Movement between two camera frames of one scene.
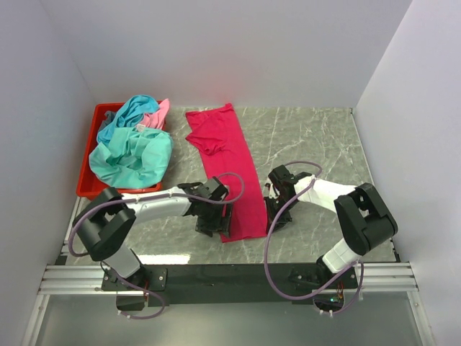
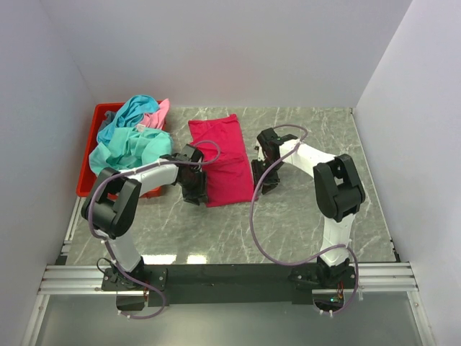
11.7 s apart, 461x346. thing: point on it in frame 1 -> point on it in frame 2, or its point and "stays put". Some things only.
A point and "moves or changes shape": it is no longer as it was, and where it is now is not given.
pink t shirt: x=156 y=120 stays put
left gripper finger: x=225 y=219 -> x=204 y=195
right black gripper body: x=282 y=202 -> x=271 y=174
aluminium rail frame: x=68 y=280 stays put
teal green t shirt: x=133 y=158 stays put
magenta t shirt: x=217 y=131 moves or changes shape
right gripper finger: x=273 y=207 -> x=258 y=167
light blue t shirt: x=130 y=114 stays put
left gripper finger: x=206 y=228 -> x=191 y=199
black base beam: x=235 y=285 stays put
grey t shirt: x=109 y=115 stays put
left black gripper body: x=212 y=215 -> x=193 y=186
